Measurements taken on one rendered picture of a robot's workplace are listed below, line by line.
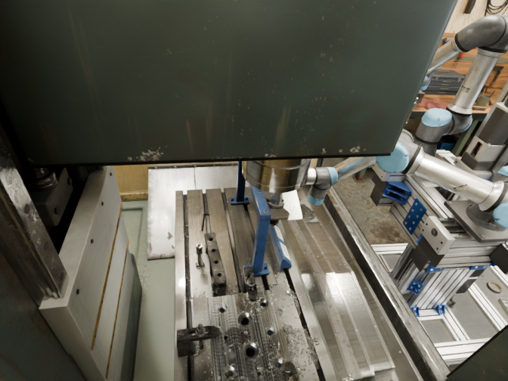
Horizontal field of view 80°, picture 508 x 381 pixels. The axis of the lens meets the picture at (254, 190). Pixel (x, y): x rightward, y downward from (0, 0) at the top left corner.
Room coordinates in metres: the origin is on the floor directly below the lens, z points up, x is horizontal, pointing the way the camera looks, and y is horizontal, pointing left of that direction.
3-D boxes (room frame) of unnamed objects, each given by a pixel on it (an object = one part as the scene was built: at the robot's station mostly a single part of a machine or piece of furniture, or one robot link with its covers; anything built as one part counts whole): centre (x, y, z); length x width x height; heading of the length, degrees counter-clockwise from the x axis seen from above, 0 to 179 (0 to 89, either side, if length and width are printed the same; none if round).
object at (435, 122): (1.45, -0.86, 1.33); 0.13 x 0.12 x 0.14; 116
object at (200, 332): (0.45, 0.12, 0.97); 0.13 x 0.03 x 0.15; 105
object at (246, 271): (0.65, -0.02, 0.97); 0.13 x 0.03 x 0.15; 15
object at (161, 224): (1.24, 0.12, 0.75); 0.89 x 0.70 x 0.26; 105
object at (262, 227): (0.78, -0.05, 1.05); 0.10 x 0.05 x 0.30; 105
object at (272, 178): (0.61, -0.04, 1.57); 0.16 x 0.16 x 0.12
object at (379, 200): (1.43, -0.87, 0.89); 0.36 x 0.10 x 0.09; 101
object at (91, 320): (0.50, 0.39, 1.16); 0.48 x 0.05 x 0.51; 15
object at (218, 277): (0.78, 0.13, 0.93); 0.26 x 0.05 x 0.06; 20
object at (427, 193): (1.22, -0.96, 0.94); 0.36 x 0.27 x 0.27; 11
